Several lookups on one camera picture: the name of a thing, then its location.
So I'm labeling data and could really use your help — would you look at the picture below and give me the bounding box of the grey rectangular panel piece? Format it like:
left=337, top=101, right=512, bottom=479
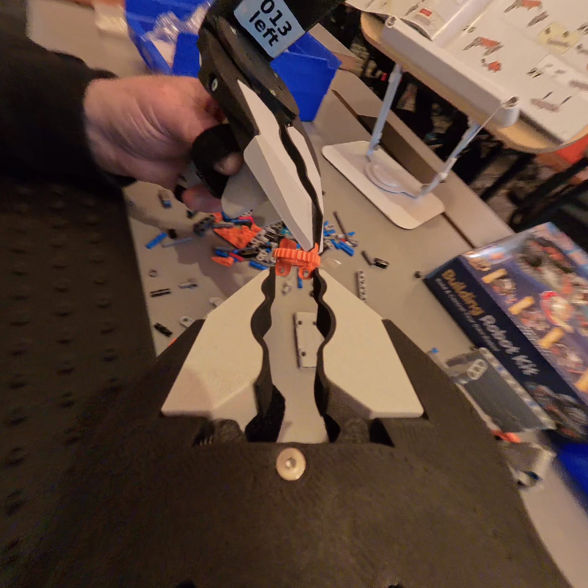
left=294, top=312, right=324, bottom=368

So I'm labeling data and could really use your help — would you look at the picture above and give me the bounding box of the blue plastic bin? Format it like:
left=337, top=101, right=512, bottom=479
left=124, top=0, right=343, bottom=122

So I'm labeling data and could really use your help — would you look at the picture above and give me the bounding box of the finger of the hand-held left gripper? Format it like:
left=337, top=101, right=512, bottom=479
left=281, top=125, right=326, bottom=246
left=236, top=80, right=319, bottom=252

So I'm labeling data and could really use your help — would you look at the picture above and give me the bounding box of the open instruction booklet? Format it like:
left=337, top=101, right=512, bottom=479
left=345, top=0, right=588, bottom=143

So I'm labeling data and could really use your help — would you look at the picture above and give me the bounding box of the white book stand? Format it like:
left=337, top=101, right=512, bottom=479
left=322, top=11, right=588, bottom=229

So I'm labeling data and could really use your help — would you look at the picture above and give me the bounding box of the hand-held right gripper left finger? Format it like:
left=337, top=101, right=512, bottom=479
left=161, top=269, right=278, bottom=432

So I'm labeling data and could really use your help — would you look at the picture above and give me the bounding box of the person's left hand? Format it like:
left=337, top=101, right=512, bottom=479
left=83, top=76, right=244, bottom=214

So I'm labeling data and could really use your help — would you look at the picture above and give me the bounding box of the dark table cable hatch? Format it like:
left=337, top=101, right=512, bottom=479
left=332, top=89, right=465, bottom=194

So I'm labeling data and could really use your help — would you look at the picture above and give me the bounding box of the orange toothed gear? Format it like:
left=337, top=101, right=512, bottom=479
left=272, top=239, right=321, bottom=280

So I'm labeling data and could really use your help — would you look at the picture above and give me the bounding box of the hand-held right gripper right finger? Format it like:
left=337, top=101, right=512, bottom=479
left=314, top=269, right=424, bottom=435

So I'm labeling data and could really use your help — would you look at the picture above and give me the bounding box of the grey partly built model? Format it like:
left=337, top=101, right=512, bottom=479
left=443, top=347, right=559, bottom=490

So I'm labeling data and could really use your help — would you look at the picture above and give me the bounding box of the pile of small building parts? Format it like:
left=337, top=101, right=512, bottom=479
left=146, top=209, right=391, bottom=338

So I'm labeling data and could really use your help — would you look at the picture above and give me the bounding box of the blue robot kit box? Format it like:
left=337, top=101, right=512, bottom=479
left=423, top=222, right=588, bottom=442

